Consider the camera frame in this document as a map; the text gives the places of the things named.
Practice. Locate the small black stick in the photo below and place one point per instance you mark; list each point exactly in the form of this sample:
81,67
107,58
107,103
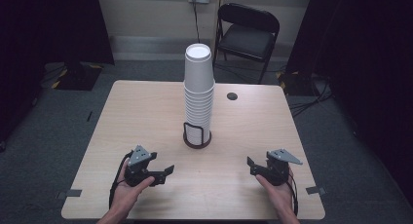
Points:
89,116

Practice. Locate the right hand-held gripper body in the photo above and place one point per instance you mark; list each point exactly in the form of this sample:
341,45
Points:
278,167

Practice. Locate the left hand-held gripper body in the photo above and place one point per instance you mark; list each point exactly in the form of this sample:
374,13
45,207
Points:
138,167

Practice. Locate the stack of white paper cups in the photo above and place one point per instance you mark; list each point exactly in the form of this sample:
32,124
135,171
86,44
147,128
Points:
198,87

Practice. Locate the person's right hand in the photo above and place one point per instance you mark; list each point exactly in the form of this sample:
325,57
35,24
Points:
277,194

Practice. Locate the black curtain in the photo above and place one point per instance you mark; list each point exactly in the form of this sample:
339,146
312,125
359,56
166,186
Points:
367,55
39,39

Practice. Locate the person's left hand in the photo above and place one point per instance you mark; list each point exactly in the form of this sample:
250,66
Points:
128,194

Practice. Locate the grey tape strip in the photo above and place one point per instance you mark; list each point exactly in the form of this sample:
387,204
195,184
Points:
69,194
315,190

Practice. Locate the black stand base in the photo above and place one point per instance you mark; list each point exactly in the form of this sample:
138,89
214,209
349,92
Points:
76,76

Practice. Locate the black folding chair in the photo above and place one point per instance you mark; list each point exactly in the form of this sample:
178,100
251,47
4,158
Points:
248,39

